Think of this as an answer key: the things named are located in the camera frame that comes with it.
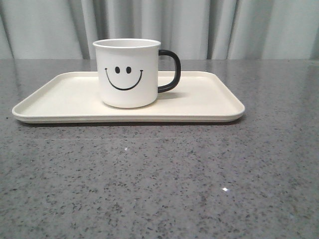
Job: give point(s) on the white smiley mug black handle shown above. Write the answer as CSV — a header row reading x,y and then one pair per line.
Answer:
x,y
128,71

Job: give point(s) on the grey-white pleated curtain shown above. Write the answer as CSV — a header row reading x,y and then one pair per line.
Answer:
x,y
193,29

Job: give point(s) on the cream rectangular plastic tray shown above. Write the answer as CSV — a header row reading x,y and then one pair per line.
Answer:
x,y
73,98

